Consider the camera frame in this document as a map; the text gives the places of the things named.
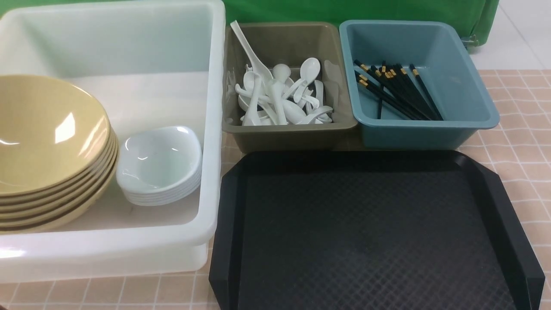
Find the white square dish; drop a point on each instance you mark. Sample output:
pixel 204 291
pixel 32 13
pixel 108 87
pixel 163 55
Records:
pixel 159 160

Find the yellow noodle bowl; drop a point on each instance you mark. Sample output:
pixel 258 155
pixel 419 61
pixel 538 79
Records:
pixel 50 131

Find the pile of white spoons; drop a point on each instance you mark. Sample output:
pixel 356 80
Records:
pixel 283 102

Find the black serving tray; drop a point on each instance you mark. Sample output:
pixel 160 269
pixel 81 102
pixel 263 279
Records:
pixel 370 230

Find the long white spoon leaning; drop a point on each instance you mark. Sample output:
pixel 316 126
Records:
pixel 257 65

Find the olive spoon bin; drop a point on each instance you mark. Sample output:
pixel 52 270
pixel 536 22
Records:
pixel 290 44

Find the stack of white dishes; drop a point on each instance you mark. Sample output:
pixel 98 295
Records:
pixel 163 196

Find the bundle of black chopsticks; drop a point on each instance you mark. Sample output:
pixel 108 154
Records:
pixel 397 89

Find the large white plastic tub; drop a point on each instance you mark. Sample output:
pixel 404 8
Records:
pixel 151 63

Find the teal chopstick bin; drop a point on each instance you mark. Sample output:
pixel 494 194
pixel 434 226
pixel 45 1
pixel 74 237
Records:
pixel 447 70

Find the stack of yellow bowls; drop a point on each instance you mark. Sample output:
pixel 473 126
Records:
pixel 31 211

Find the green cloth backdrop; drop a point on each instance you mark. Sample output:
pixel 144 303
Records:
pixel 471 19

